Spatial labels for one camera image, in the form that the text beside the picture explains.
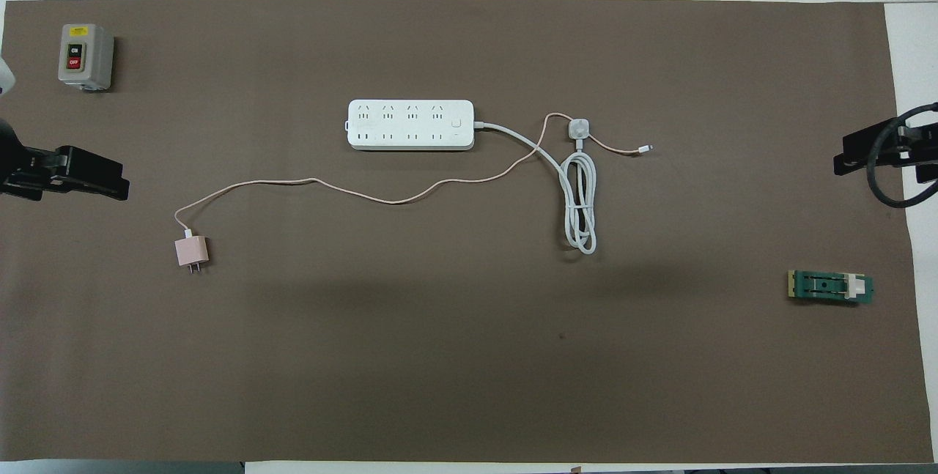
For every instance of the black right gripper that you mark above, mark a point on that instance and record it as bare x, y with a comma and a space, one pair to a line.
922, 152

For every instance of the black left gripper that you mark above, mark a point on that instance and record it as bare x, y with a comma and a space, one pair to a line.
29, 170

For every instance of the pink charger plug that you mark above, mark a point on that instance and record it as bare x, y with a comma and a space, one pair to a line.
192, 250

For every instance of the brown table mat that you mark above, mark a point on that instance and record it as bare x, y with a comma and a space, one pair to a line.
440, 349

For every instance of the white power strip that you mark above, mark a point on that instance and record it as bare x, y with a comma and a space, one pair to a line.
580, 128
410, 124

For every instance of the grey on-off switch box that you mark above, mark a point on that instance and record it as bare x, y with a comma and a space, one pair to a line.
84, 56

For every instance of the green knife switch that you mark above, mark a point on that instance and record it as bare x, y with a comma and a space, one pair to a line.
828, 287

